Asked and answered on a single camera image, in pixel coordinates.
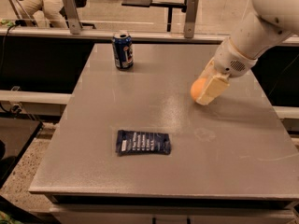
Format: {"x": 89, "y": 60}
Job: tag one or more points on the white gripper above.
{"x": 230, "y": 61}

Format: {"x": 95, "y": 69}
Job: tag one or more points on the orange fruit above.
{"x": 197, "y": 87}

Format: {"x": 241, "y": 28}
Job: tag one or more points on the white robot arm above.
{"x": 269, "y": 23}

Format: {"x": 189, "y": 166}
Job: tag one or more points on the dark blue rxbar wrapper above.
{"x": 137, "y": 143}

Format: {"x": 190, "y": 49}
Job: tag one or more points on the blue soda can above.
{"x": 123, "y": 50}

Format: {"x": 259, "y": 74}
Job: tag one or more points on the seated person beige trousers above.
{"x": 50, "y": 8}

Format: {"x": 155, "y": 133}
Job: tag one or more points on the middle metal bracket post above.
{"x": 190, "y": 18}

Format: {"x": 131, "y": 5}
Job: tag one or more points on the metal bracket post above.
{"x": 70, "y": 9}
{"x": 190, "y": 18}

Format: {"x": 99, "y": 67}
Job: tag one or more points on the left metal bracket post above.
{"x": 70, "y": 9}

